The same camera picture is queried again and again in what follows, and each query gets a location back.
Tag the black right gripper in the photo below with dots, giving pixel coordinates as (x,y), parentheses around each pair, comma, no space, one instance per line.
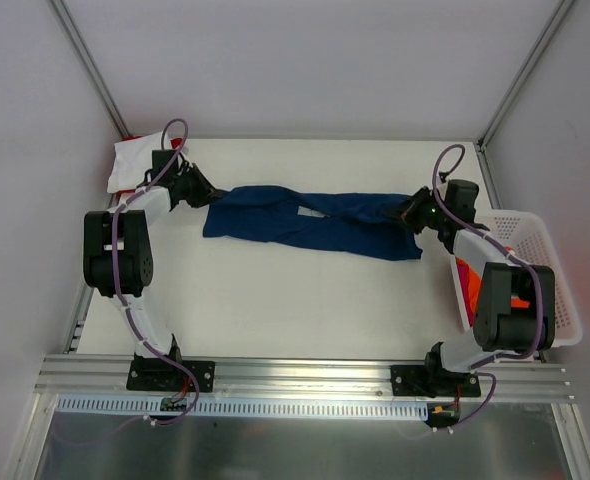
(410,210)

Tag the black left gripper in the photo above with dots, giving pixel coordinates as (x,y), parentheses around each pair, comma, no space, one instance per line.
(203,188)

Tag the blue printed t shirt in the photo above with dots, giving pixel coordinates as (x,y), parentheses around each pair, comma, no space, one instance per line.
(355,223)

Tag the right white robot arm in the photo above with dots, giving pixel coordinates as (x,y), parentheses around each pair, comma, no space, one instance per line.
(514,316)

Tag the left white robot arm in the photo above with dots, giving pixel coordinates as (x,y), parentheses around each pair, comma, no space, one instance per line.
(118,263)

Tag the folded red t shirt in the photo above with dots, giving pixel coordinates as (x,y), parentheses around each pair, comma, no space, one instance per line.
(177,142)

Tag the folded white t shirt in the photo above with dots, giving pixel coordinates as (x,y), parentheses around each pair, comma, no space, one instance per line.
(130,165)

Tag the orange t shirt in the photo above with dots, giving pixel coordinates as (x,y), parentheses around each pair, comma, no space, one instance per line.
(491,288)

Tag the white plastic basket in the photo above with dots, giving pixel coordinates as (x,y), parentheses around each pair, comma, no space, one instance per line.
(529,237)

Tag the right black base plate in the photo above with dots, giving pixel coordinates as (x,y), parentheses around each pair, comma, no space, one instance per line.
(418,380)

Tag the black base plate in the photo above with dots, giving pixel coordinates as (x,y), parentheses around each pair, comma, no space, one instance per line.
(156,375)
(418,380)

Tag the right aluminium frame post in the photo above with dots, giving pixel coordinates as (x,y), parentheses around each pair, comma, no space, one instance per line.
(538,50)

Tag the aluminium frame post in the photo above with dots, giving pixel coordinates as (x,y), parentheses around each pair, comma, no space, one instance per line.
(79,46)
(538,50)

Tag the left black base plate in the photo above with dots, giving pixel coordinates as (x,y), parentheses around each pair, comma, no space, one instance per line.
(156,375)

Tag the white slotted cable duct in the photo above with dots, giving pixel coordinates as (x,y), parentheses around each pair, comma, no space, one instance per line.
(131,405)

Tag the aluminium mounting rail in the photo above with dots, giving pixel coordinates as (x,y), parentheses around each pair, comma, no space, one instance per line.
(519,382)

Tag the left aluminium frame post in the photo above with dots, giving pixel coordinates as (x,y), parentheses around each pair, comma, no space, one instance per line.
(79,46)

